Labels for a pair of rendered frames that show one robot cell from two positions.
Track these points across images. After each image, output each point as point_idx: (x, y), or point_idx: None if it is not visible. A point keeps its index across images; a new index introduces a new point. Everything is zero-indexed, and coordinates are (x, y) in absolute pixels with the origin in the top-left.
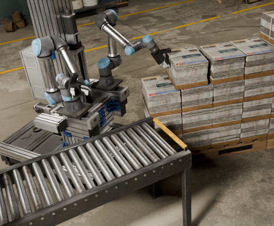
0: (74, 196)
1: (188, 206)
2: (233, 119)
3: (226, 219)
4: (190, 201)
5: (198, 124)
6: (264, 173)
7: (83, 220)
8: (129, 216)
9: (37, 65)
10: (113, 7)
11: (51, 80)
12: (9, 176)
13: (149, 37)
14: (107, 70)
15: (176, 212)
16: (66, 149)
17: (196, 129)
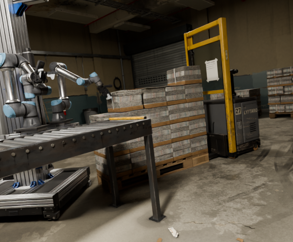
0: (49, 139)
1: (155, 180)
2: (166, 139)
3: (186, 202)
4: (156, 174)
5: (141, 144)
6: (199, 176)
7: (43, 239)
8: (96, 223)
9: None
10: None
11: (12, 91)
12: None
13: (95, 73)
14: (60, 107)
15: (141, 209)
16: (30, 134)
17: (140, 149)
